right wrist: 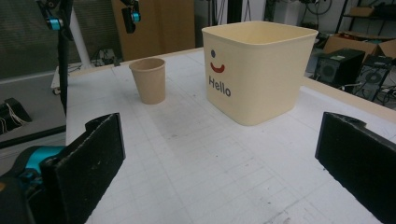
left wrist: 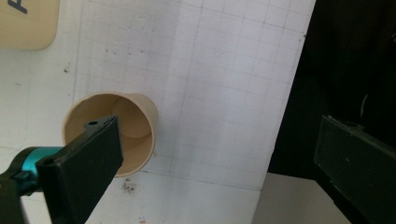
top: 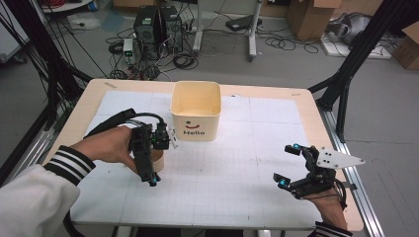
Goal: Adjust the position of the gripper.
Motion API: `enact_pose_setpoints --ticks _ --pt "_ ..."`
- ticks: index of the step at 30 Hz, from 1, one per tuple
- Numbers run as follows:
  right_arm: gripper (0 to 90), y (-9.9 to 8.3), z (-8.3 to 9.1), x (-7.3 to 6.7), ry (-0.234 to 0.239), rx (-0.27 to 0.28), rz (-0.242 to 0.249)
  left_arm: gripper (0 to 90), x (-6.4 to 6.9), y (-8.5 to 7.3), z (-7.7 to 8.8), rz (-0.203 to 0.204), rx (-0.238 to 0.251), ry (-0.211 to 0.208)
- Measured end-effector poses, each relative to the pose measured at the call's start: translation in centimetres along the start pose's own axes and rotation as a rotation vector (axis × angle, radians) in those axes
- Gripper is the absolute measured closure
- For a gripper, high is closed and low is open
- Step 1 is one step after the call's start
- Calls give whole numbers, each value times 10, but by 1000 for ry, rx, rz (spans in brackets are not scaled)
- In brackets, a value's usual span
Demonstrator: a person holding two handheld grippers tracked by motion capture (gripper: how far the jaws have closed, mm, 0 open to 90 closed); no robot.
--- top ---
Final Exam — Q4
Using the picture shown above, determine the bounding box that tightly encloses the person's right hand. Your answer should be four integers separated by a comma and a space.
301, 188, 349, 231

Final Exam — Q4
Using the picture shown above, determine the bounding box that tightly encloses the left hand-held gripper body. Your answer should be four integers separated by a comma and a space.
128, 121, 179, 173

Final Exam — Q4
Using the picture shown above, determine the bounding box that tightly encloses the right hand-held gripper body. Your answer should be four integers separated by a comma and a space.
289, 145, 367, 200

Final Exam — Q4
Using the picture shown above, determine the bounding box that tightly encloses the person's left hand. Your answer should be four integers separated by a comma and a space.
69, 125, 139, 175

